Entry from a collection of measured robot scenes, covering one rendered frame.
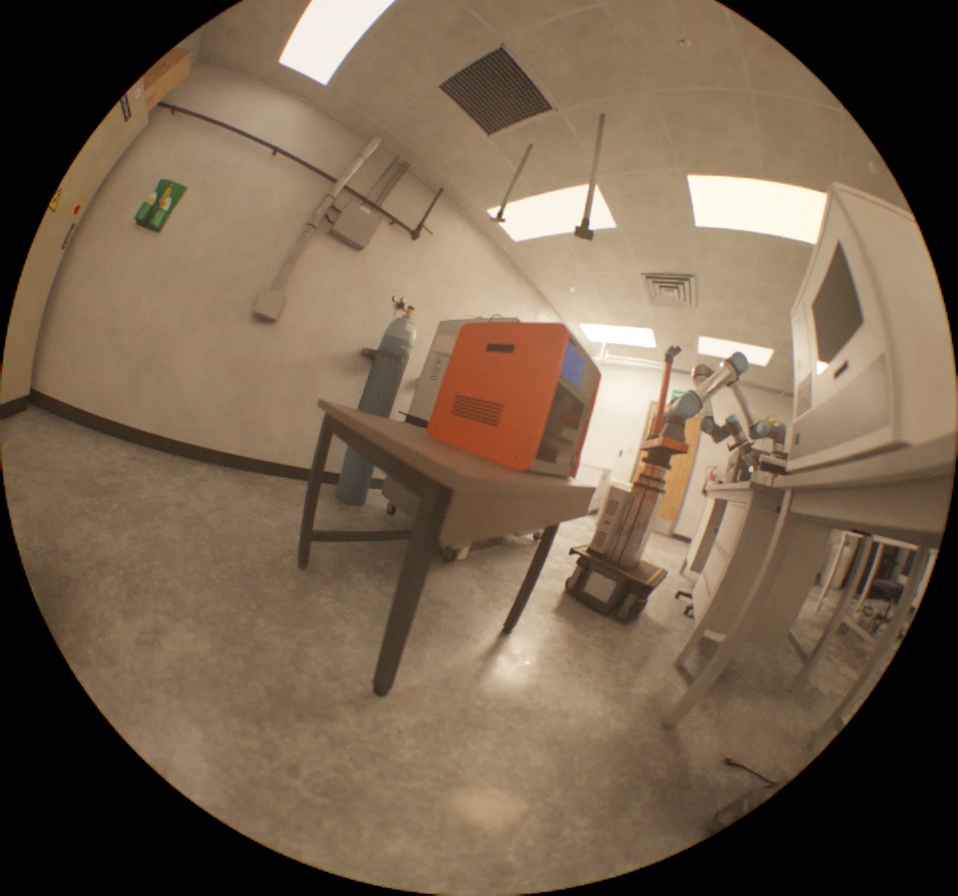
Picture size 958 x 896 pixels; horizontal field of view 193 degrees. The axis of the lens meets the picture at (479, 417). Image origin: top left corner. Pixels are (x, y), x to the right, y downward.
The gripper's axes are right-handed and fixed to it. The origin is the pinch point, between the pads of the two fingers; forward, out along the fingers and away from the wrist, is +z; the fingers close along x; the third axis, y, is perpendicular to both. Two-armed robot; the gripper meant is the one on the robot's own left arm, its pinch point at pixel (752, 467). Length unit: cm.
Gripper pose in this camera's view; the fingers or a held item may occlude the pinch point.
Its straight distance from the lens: 176.1
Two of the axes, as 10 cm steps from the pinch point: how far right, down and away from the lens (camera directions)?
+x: 6.2, 2.3, 7.5
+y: 7.5, -4.6, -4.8
